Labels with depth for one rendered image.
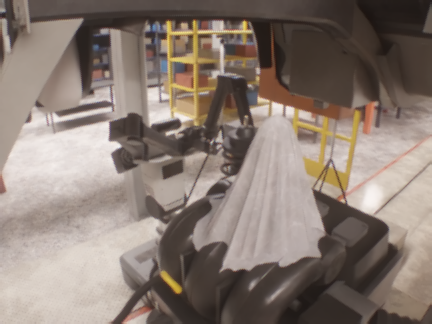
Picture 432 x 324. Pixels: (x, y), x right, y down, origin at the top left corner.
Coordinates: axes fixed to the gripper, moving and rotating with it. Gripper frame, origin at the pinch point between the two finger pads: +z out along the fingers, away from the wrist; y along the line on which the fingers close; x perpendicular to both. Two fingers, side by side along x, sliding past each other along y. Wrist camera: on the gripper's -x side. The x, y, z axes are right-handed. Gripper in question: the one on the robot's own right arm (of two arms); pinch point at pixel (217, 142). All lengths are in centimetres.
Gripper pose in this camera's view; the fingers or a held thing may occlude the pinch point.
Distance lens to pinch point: 165.8
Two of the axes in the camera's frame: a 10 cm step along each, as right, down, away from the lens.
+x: 0.0, 9.1, 4.1
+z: 7.8, -2.5, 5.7
